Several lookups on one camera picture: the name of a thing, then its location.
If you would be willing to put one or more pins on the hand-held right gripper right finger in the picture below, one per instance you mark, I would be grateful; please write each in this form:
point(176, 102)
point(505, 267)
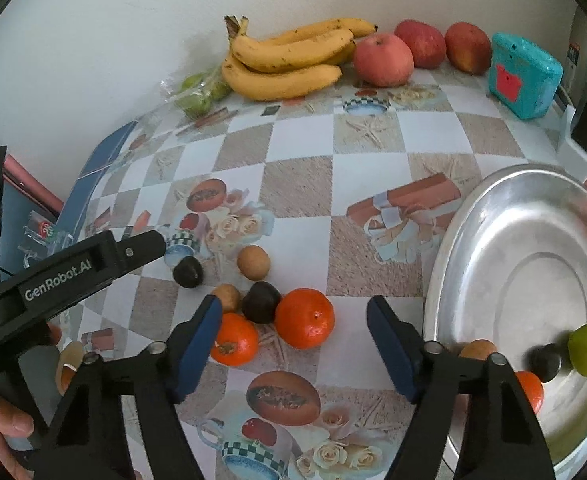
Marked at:
point(396, 350)

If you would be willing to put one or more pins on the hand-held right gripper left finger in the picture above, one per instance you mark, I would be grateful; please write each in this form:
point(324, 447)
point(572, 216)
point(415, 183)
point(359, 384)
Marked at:
point(196, 355)

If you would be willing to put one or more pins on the brown round fruit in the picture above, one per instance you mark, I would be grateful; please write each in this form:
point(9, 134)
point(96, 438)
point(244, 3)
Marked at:
point(476, 349)

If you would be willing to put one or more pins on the large orange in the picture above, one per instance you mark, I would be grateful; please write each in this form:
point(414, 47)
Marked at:
point(304, 318)

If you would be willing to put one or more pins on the small orange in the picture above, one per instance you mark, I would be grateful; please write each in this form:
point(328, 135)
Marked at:
point(531, 390)

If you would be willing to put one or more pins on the dark purple round fruit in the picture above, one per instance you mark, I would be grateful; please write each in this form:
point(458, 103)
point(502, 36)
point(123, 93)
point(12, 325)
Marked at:
point(261, 301)
point(188, 271)
point(546, 361)

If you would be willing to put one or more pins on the stainless steel basin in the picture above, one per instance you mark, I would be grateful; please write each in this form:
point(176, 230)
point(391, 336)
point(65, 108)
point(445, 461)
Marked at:
point(523, 270)

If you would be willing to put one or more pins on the bag of green fruits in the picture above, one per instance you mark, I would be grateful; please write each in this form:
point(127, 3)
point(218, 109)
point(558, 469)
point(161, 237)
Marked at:
point(198, 97)

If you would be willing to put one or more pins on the orange with stem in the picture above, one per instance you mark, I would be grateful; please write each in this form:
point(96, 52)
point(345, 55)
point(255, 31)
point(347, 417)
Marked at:
point(236, 342)

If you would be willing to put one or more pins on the clear acrylic stand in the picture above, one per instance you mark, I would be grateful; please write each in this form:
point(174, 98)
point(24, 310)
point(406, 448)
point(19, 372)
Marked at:
point(46, 232)

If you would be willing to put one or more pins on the tan round fruit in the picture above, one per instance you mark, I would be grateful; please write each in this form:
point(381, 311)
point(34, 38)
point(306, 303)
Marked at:
point(227, 296)
point(253, 261)

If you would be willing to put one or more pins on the printed checkered tablecloth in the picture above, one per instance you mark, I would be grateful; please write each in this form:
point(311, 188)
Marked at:
point(303, 195)

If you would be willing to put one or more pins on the yellow banana bunch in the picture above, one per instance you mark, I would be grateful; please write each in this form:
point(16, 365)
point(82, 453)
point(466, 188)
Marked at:
point(283, 52)

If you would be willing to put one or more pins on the white charger stand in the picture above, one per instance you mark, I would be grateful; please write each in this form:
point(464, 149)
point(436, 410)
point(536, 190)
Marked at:
point(573, 157)

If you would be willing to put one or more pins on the pale pink apple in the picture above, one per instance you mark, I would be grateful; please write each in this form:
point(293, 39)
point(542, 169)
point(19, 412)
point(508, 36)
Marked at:
point(383, 60)

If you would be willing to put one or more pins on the teal plastic box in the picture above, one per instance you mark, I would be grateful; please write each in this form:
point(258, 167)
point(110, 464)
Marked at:
point(528, 75)

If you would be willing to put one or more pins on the red apple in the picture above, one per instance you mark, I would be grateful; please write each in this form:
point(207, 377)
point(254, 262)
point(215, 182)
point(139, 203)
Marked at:
point(468, 47)
point(423, 42)

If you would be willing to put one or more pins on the pink frame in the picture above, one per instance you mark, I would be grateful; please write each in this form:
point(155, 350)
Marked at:
point(28, 182)

